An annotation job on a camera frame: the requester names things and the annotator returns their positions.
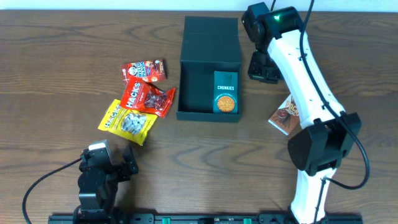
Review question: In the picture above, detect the brown Pocky box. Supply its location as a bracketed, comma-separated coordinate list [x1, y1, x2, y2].
[268, 95, 300, 136]

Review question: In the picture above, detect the red Hello Panda box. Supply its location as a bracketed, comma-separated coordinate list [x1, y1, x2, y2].
[121, 59, 166, 86]

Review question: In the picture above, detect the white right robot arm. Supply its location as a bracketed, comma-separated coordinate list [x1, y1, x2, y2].
[241, 2, 362, 223]

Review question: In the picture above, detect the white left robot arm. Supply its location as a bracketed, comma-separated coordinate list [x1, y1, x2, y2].
[73, 140, 139, 223]

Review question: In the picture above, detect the teal Chunkies cookie box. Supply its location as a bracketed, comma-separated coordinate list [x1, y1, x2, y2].
[213, 71, 238, 114]

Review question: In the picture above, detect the yellow Hacks candy bag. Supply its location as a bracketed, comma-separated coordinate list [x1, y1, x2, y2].
[98, 99, 157, 146]

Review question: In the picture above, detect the dark green open box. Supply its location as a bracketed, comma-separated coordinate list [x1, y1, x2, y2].
[176, 16, 241, 123]

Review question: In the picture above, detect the red Hacks candy bag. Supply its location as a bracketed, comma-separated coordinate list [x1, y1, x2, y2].
[120, 77, 176, 118]

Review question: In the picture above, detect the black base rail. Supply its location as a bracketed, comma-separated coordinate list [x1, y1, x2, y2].
[48, 212, 363, 224]

